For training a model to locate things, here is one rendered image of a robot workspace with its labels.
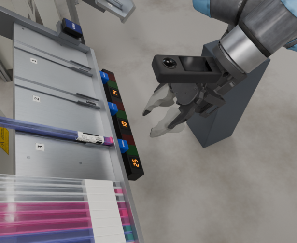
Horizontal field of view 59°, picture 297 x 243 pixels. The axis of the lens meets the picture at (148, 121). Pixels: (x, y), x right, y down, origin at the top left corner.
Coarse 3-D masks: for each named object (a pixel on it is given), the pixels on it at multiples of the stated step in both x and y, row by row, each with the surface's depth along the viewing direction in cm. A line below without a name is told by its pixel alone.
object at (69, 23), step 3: (66, 21) 66; (69, 21) 67; (66, 24) 65; (69, 24) 66; (72, 24) 68; (75, 24) 69; (72, 27) 67; (75, 27) 68; (78, 27) 69; (75, 30) 67; (78, 30) 68; (81, 33) 68
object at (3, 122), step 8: (0, 120) 41; (8, 120) 42; (16, 120) 43; (8, 128) 42; (16, 128) 43; (24, 128) 43; (32, 128) 44; (40, 128) 45; (48, 128) 46; (56, 128) 47; (64, 136) 48; (72, 136) 49; (104, 136) 55; (104, 144) 55
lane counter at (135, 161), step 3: (129, 159) 60; (132, 159) 61; (135, 159) 61; (138, 159) 62; (132, 162) 60; (135, 162) 61; (138, 162) 61; (132, 165) 59; (135, 165) 60; (138, 165) 61; (138, 168) 60; (141, 168) 61
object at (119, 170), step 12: (96, 60) 70; (96, 72) 66; (96, 84) 65; (96, 96) 64; (108, 108) 60; (108, 120) 58; (108, 132) 57; (120, 156) 54; (120, 168) 52; (120, 180) 51; (132, 204) 48; (132, 216) 46; (132, 228) 46
